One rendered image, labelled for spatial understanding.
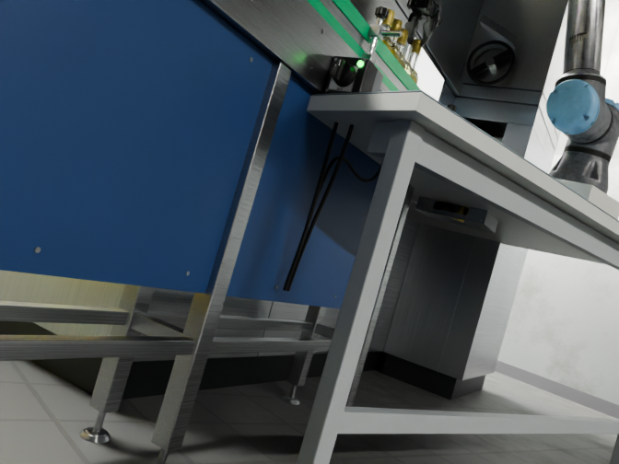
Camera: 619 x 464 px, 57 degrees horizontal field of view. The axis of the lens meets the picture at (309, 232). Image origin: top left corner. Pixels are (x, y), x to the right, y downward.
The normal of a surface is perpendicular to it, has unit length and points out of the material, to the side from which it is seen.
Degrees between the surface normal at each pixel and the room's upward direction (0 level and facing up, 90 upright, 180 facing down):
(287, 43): 90
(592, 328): 90
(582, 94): 99
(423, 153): 90
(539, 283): 90
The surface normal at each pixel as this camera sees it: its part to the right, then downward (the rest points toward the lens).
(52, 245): 0.84, 0.22
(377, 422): 0.64, 0.16
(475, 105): -0.47, -0.17
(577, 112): -0.69, -0.07
